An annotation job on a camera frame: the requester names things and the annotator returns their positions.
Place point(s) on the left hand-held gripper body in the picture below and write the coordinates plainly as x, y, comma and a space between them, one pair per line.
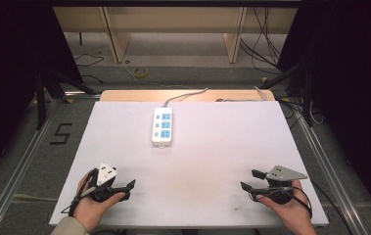
105, 174

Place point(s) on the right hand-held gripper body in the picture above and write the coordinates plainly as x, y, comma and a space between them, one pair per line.
284, 174

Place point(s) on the person's left hand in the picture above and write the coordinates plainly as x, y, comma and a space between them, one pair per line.
88, 209

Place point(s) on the person's right hand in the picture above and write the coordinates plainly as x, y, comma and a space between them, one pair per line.
295, 213

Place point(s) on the white table cover board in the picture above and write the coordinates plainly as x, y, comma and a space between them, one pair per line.
193, 169

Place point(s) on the white power strip blue sockets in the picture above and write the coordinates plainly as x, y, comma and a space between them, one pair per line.
162, 129

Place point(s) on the wooden table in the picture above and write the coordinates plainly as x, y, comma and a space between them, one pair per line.
134, 95

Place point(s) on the black metal stand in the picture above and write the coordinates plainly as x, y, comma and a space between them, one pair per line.
305, 84
47, 88

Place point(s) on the black curtain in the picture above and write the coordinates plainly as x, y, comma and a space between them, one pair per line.
352, 98
10, 81

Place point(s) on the yellow tape roll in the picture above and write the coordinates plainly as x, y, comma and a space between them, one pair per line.
140, 72

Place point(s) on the light wooden shelf unit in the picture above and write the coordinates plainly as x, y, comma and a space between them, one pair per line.
173, 19

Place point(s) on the aluminium floor rail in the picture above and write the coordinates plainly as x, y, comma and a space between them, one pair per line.
16, 169
333, 176

